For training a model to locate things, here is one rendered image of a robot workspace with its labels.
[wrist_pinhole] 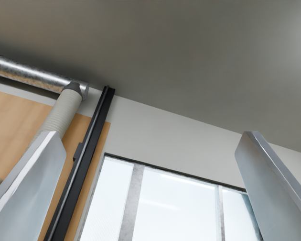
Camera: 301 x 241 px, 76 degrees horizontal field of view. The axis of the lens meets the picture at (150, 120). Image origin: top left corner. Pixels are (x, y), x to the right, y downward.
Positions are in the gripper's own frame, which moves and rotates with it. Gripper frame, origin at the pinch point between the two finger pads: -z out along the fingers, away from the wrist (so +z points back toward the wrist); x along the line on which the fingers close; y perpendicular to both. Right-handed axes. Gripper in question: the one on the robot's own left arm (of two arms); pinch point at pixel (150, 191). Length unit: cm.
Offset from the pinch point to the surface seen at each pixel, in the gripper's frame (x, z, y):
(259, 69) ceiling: 73, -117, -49
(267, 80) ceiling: 83, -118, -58
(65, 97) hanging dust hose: -61, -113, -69
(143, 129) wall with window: -6, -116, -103
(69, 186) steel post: -49, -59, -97
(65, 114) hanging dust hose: -58, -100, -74
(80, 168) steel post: -45, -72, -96
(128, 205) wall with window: -15, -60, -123
